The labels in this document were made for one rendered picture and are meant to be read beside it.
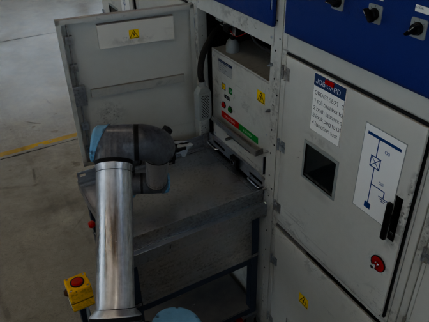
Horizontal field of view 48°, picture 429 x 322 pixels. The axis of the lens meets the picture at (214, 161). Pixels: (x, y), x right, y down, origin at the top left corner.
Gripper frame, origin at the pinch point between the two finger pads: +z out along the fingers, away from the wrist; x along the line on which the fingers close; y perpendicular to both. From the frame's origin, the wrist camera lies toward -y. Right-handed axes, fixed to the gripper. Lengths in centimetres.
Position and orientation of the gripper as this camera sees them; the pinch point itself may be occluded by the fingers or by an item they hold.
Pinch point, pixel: (190, 143)
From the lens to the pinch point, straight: 217.1
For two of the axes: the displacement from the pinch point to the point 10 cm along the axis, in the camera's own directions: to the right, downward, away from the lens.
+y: -1.3, 8.7, 4.7
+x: 4.9, 4.7, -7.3
